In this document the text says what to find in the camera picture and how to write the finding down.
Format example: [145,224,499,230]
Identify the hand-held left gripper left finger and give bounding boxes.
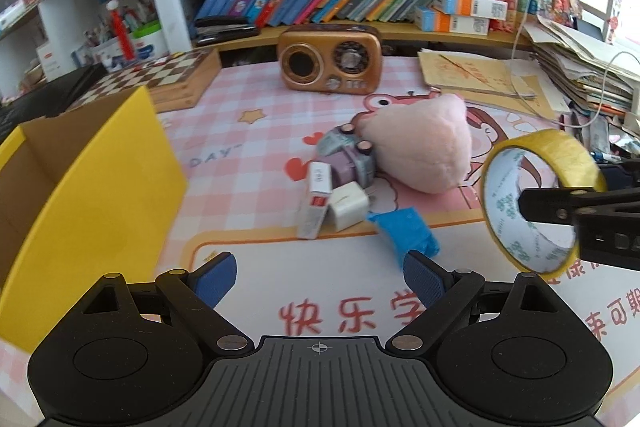
[75,251,255,354]

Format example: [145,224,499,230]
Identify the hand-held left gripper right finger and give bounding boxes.
[386,250,563,354]

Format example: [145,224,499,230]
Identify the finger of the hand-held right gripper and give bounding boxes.
[606,159,640,190]
[517,188,601,224]

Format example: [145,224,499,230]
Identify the blue sheet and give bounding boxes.
[367,207,441,265]

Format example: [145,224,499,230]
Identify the yellow adhesive tape roll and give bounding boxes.
[480,129,608,280]

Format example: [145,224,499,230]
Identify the small white red carton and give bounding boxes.
[296,162,333,240]

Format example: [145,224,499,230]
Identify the yellow cardboard box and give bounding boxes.
[0,86,190,355]

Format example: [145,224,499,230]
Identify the pink plush toy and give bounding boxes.
[357,93,473,194]

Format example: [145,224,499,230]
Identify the desktop with pink printed tablecloth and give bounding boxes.
[0,52,640,358]

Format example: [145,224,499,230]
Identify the white charger plug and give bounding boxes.
[327,182,370,232]

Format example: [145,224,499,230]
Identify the stack of paper notebooks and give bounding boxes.
[525,14,640,118]

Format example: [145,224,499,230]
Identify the brown kraft paper sheets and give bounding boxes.
[417,48,571,120]

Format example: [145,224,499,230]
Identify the white orange blue carton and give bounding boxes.
[432,0,508,18]
[414,5,491,36]

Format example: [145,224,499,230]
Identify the wooden chessboard box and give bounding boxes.
[70,48,222,112]

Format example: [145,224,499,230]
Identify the wooden retro radio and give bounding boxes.
[277,26,383,95]

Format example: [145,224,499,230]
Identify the black electronic keyboard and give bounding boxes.
[0,64,108,142]

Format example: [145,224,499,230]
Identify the white pen cup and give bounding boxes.
[130,21,168,60]

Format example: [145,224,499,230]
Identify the black stapler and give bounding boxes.
[192,16,261,46]

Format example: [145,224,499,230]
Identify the red slim bottle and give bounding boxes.
[106,0,137,62]

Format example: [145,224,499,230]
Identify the white red label bag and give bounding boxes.
[35,41,63,80]

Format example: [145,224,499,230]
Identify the small toy camera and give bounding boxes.
[316,123,376,188]

